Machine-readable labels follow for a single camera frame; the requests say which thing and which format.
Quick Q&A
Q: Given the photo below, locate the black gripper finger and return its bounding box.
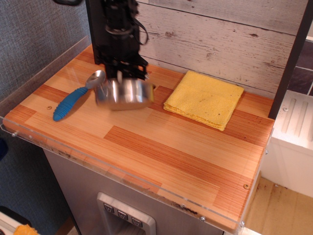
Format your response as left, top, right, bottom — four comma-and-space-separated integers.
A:
129, 70, 149, 81
105, 64, 122, 79

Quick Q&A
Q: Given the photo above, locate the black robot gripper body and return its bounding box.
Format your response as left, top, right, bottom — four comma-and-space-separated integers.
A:
105, 28, 148, 78

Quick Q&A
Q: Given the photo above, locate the stainless steel pot with handle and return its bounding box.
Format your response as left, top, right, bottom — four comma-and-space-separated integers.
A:
94, 71, 155, 111

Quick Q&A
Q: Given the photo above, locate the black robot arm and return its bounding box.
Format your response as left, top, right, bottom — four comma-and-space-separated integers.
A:
95, 0, 149, 80

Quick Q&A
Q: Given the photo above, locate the folded yellow cloth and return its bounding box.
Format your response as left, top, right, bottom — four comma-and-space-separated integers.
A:
163, 71, 244, 131

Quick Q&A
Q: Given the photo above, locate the clear acrylic edge guard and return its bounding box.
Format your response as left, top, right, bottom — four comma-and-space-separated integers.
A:
3, 110, 274, 233

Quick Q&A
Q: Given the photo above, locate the silver toy fridge cabinet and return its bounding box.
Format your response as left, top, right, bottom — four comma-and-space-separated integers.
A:
44, 150, 223, 235

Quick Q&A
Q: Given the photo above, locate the white toy sink counter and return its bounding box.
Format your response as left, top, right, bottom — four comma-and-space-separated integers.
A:
261, 91, 313, 197

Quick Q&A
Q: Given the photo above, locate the yellow object bottom left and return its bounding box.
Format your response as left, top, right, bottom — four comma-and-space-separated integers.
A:
13, 225, 38, 235

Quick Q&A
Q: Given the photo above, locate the blue handled metal spoon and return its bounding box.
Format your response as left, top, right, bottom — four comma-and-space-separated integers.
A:
53, 70, 106, 121

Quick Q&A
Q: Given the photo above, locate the black cable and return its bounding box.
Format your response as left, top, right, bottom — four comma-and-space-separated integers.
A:
133, 14, 149, 46

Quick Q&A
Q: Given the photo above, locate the dark vertical post right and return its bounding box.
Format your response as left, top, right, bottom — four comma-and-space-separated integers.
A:
268, 0, 313, 119

